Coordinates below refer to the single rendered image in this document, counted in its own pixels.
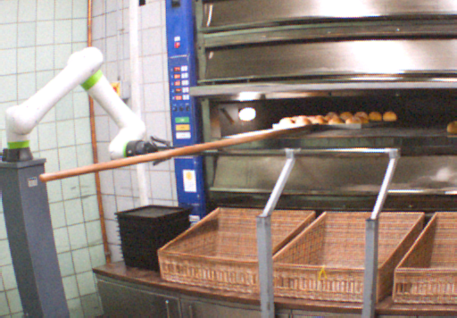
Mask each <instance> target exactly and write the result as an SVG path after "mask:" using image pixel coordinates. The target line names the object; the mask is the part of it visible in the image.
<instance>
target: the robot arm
mask: <svg viewBox="0 0 457 318"><path fill-rule="evenodd" d="M102 63H103V56H102V54H101V53H100V51H99V50H97V49H96V48H95V47H89V48H85V49H83V50H82V51H78V52H76V53H74V54H72V55H71V57H70V58H69V60H68V62H67V66H66V67H65V68H64V69H63V70H62V72H61V73H60V74H59V75H57V76H56V77H55V78H54V79H53V80H51V82H50V83H48V84H47V85H46V86H45V87H44V88H42V89H41V90H40V91H38V92H37V93H36V94H35V95H34V96H32V97H31V98H30V99H28V100H27V101H26V102H24V103H23V104H21V105H14V106H12V107H11V108H9V109H7V110H6V111H5V130H6V143H7V146H8V147H7V148H4V149H3V152H0V156H2V157H1V162H7V163H17V162H24V161H28V160H32V159H34V156H33V155H32V154H31V151H30V147H29V142H30V136H29V134H30V132H32V130H33V129H35V127H36V126H37V125H38V123H39V122H40V121H41V120H42V119H43V117H44V116H45V115H46V113H48V112H49V111H50V110H51V108H52V107H53V106H55V105H56V103H58V102H59V101H60V100H61V99H62V98H63V97H64V96H66V95H67V94H68V93H69V92H71V91H72V90H73V89H74V88H75V87H76V86H77V85H78V84H80V86H81V87H82V88H83V89H85V90H86V93H87V94H88V95H90V96H91V97H92V98H93V99H94V100H96V102H97V103H98V104H99V105H100V106H101V107H102V108H103V109H104V111H105V112H106V113H107V114H108V115H109V116H110V118H111V119H112V120H113V121H114V124H116V125H117V127H118V128H119V129H120V132H119V134H118V136H117V137H116V138H115V139H114V140H113V141H112V142H111V143H110V145H109V155H110V157H111V159H112V161H116V160H121V159H126V158H131V157H136V156H141V155H145V154H149V155H150V153H155V152H158V149H167V150H171V149H175V148H177V147H176V146H172V145H171V142H169V141H165V140H162V138H157V137H156V136H155V135H152V136H150V138H151V140H150V141H148V142H145V141H143V140H142V139H143V137H144V136H145V133H146V128H145V124H144V123H143V121H141V120H140V119H139V118H138V117H137V116H136V115H135V114H134V113H133V112H131V111H130V110H129V108H128V107H127V106H126V105H125V103H124V102H123V101H122V100H121V99H120V97H119V96H118V95H117V94H116V92H115V90H114V89H113V87H112V86H111V85H110V84H109V83H108V80H107V79H106V77H105V76H104V75H103V73H102V72H101V70H100V67H101V66H102ZM154 142H157V143H160V144H163V145H166V146H157V145H156V144H155V143H154Z"/></svg>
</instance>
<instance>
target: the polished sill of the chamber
mask: <svg viewBox="0 0 457 318"><path fill-rule="evenodd" d="M222 139H227V138H212V142H217V141H221V140H222ZM294 146H457V136H434V137H422V136H381V137H334V136H320V137H274V138H265V139H260V141H254V142H249V143H244V144H239V145H234V146H225V147H294Z"/></svg>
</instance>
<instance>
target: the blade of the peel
mask: <svg viewBox="0 0 457 318"><path fill-rule="evenodd" d="M384 123H386V122H369V123H364V124H362V123H331V124H319V130H328V129H357V130H361V129H366V128H369V127H373V126H377V125H380V124H384ZM273 125H274V130H283V129H289V128H294V127H299V126H304V125H305V123H298V124H273Z"/></svg>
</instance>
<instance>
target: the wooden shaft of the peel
mask: <svg viewBox="0 0 457 318"><path fill-rule="evenodd" d="M309 129H310V126H309V125H304V126H299V127H294V128H289V129H283V130H274V131H269V132H263V133H259V134H253V135H248V136H243V137H237V138H227V139H222V140H221V141H217V142H212V143H206V144H201V145H195V146H185V147H181V148H175V149H171V150H164V151H160V152H155V153H150V155H149V154H145V155H141V156H136V157H131V158H126V159H121V160H116V161H111V162H108V163H105V162H102V163H94V164H90V165H86V166H81V167H77V168H72V169H69V170H65V171H60V172H49V173H45V174H42V175H40V176H39V178H40V181H41V182H43V183H46V182H49V181H53V180H60V179H63V180H64V179H68V178H72V177H76V176H79V175H84V174H88V173H96V172H103V171H108V170H112V169H117V168H121V167H126V166H130V165H135V164H140V163H148V162H152V161H157V160H161V159H166V158H172V157H176V156H181V155H191V154H195V152H201V151H205V150H210V149H215V148H220V147H225V146H234V145H239V144H244V143H249V142H254V141H260V139H265V138H274V137H278V136H283V135H288V134H293V133H297V132H302V131H307V130H309Z"/></svg>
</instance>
